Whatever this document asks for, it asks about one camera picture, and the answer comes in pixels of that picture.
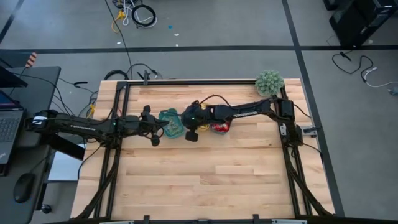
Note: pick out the red candy pack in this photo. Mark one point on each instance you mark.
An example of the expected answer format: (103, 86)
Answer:
(221, 127)

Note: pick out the black caster wheel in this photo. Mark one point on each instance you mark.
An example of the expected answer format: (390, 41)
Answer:
(46, 209)

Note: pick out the grey mounting plate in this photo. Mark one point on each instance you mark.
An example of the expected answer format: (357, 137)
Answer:
(283, 129)

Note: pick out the black computer tower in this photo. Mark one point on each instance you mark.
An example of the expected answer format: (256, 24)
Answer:
(357, 21)

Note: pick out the black laptop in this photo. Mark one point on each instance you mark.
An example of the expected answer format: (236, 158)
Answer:
(9, 130)

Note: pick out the black computer mouse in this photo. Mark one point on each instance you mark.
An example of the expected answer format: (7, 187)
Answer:
(23, 186)

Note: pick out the green artificial potted plant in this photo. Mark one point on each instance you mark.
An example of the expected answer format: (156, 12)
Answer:
(269, 83)

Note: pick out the black desk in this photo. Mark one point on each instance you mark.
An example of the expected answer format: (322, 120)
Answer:
(37, 93)

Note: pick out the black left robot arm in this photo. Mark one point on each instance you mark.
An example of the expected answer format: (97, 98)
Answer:
(81, 127)

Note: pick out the grey plug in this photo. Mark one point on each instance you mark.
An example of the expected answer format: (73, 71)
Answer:
(393, 91)

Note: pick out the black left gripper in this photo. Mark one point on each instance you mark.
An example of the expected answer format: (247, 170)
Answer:
(136, 124)

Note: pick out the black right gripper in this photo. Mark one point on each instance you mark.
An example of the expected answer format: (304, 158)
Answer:
(199, 115)

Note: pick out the green candy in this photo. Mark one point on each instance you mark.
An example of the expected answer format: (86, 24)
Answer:
(175, 126)

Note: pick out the teal green plastic bin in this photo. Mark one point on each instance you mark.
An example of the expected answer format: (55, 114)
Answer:
(164, 115)

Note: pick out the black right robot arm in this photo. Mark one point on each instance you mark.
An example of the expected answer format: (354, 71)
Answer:
(236, 110)

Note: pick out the dark blue plastic bin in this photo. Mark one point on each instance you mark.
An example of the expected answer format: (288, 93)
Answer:
(220, 133)

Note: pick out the black flat display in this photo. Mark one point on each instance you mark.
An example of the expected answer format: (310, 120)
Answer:
(9, 79)

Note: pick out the yellow plastic bin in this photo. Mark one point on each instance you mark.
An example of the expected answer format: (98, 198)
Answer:
(206, 127)

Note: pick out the orange black striped marker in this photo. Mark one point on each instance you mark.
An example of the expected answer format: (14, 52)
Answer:
(31, 59)

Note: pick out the white board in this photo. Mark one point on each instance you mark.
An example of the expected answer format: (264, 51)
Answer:
(63, 168)

